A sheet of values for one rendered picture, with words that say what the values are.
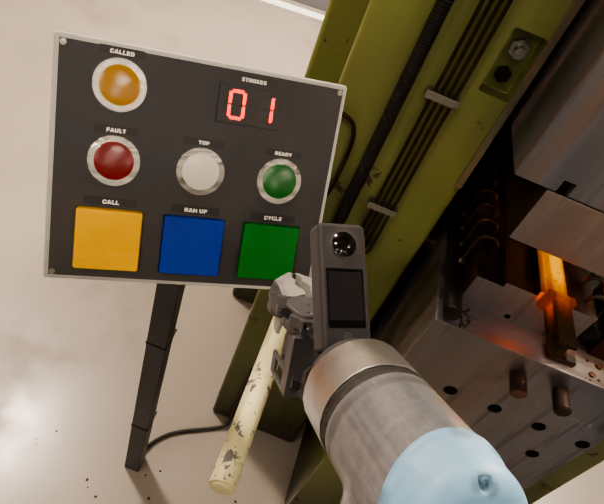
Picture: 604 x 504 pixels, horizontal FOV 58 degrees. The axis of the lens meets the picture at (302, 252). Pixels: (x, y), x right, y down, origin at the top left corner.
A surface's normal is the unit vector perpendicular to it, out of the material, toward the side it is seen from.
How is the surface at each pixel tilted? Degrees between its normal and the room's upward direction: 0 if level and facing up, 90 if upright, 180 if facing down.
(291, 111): 60
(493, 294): 90
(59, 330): 0
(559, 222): 90
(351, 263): 28
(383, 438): 55
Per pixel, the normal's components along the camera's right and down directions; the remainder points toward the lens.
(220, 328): 0.29, -0.66
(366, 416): -0.59, -0.69
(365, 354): -0.07, -0.94
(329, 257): 0.34, -0.24
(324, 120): 0.29, 0.31
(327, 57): -0.25, 0.64
